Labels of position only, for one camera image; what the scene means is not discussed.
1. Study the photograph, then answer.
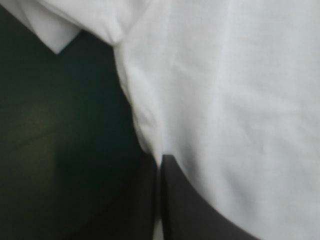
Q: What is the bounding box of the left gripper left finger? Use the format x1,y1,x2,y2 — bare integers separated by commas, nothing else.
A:
58,155,159,240

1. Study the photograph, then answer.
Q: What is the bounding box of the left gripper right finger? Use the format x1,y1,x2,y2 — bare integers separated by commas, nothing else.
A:
159,154,262,240

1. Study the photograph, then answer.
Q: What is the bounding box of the white T-shirt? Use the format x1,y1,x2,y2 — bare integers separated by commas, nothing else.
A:
0,0,320,240

